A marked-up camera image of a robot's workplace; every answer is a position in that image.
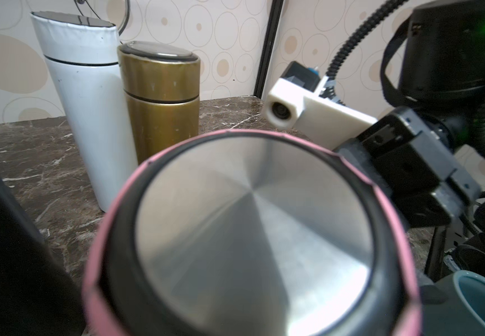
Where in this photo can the white thermos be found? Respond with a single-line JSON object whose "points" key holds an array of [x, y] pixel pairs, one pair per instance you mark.
{"points": [[81, 55]]}

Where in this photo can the teal ceramic mug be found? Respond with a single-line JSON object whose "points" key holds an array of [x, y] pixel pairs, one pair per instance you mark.
{"points": [[455, 305]]}

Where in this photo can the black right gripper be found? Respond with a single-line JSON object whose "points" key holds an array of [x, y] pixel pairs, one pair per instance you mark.
{"points": [[414, 167]]}

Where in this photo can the silver metal cup stand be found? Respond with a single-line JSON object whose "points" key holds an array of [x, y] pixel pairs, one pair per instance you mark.
{"points": [[114, 11]]}

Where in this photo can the black thermos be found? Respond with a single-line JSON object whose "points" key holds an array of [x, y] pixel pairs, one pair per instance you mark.
{"points": [[37, 296]]}

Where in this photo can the pink thermos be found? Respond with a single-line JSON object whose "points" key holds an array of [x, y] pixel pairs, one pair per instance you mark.
{"points": [[249, 232]]}

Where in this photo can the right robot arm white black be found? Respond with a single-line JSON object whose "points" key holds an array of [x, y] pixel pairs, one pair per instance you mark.
{"points": [[432, 73]]}

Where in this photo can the gold thermos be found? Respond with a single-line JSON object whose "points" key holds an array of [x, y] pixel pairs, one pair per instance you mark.
{"points": [[162, 90]]}

